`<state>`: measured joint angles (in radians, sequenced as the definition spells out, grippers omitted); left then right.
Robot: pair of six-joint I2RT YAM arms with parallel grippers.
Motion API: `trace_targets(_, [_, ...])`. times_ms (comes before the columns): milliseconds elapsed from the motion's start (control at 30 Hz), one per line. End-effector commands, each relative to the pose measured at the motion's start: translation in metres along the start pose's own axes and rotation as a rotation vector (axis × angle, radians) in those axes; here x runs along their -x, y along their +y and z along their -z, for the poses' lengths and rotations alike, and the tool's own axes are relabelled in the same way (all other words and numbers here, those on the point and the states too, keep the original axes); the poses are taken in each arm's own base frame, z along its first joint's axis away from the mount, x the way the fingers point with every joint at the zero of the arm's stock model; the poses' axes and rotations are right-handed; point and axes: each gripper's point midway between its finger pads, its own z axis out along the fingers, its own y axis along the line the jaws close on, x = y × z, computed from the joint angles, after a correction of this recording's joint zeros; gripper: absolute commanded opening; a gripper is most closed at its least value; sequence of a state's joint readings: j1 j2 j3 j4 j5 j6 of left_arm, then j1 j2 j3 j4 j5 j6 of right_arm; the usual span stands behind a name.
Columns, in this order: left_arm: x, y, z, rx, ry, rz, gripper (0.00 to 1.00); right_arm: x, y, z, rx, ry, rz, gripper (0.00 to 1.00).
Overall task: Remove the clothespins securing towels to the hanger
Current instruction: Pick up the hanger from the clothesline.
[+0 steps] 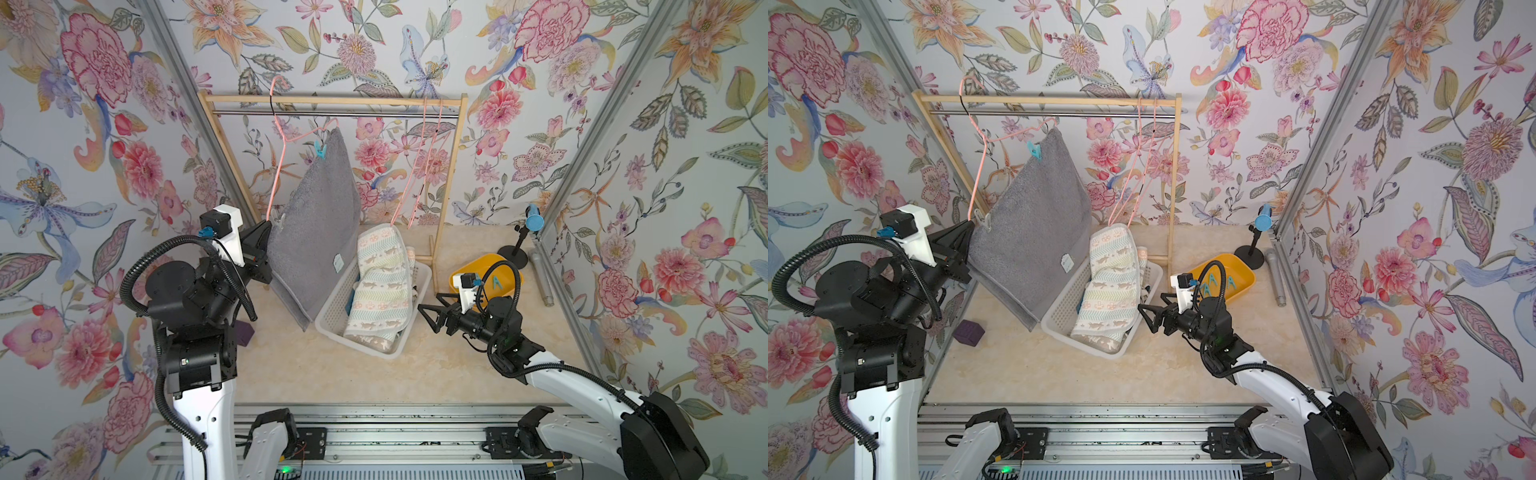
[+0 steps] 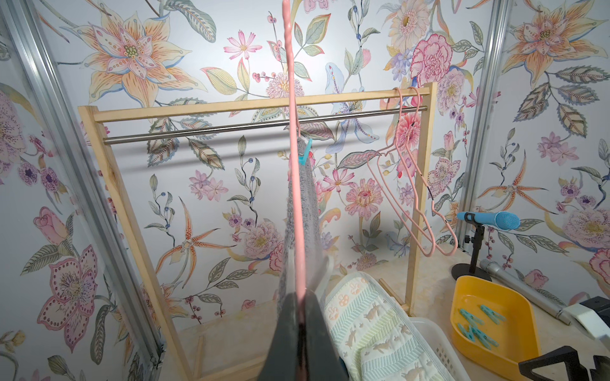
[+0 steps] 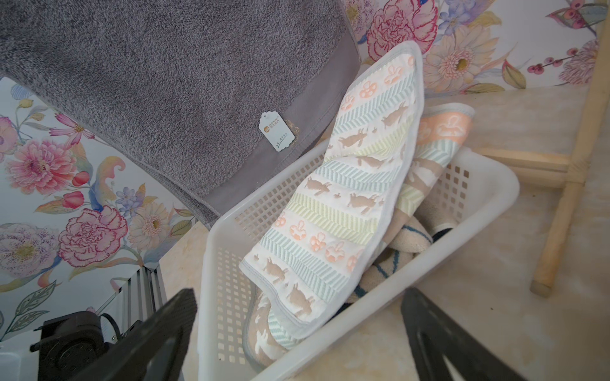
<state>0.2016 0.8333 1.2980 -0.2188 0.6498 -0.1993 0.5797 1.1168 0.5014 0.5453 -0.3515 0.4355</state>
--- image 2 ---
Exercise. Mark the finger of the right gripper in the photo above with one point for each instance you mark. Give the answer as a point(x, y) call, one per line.
point(566, 355)
point(601, 369)

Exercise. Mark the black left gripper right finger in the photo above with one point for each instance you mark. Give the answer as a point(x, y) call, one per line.
point(321, 359)

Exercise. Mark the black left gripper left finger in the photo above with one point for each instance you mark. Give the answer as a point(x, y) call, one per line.
point(283, 359)

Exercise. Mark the pastel striped bunny towel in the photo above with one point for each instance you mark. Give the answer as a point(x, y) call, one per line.
point(375, 338)

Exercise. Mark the pink wire hanger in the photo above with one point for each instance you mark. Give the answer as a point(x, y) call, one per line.
point(399, 171)
point(299, 246)
point(450, 246)

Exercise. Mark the grey terry towel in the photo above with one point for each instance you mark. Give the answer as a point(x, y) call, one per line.
point(319, 265)

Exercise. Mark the yellow plastic bin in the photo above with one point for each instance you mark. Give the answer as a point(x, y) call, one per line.
point(517, 337)

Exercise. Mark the silver metal cylinder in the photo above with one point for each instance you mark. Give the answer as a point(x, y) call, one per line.
point(549, 303)

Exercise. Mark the white perforated plastic basket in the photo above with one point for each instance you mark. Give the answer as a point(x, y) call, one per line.
point(442, 347)

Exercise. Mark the wooden clothes rack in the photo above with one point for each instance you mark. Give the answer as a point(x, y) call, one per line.
point(197, 354)

